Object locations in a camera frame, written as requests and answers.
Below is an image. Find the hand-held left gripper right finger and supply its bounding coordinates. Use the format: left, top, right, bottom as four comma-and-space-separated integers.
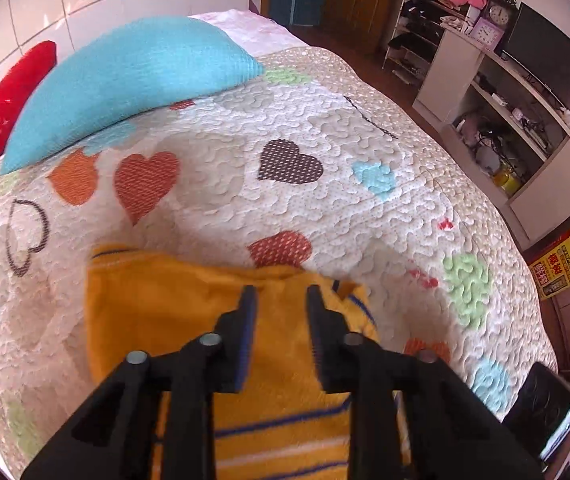
306, 285, 546, 480

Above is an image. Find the yellow printed bag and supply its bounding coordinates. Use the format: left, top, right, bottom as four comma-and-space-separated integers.
527, 229, 570, 302

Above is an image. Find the black flat screen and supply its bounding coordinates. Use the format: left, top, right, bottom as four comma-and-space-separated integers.
501, 2, 570, 133

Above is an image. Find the black tablet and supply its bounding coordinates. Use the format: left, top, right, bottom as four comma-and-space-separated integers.
502, 361, 570, 463

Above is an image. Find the quilted heart print bedspread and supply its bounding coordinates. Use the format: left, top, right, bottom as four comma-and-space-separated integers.
0, 45, 560, 473

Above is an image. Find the light blue pillow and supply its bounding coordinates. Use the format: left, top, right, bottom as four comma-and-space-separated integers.
0, 16, 266, 176

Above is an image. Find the shoe rack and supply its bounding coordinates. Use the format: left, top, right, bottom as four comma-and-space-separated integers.
382, 0, 470, 86

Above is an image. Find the black cord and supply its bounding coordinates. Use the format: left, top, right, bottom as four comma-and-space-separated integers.
344, 94, 400, 142

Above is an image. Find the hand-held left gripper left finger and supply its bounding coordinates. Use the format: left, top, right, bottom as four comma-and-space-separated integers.
20, 285, 258, 480

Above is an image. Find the white shelf unit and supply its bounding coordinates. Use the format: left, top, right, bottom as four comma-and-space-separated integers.
411, 24, 570, 251

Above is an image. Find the black ornate clock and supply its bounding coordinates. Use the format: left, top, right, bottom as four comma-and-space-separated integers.
485, 0, 518, 28

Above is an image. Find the yellow jar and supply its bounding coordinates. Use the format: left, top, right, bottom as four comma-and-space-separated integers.
492, 166, 523, 198

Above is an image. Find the purple alarm clock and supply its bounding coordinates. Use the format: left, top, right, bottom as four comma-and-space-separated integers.
469, 17, 506, 52

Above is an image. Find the yellow striped knit sweater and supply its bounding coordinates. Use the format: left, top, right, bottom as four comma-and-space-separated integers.
84, 244, 412, 480

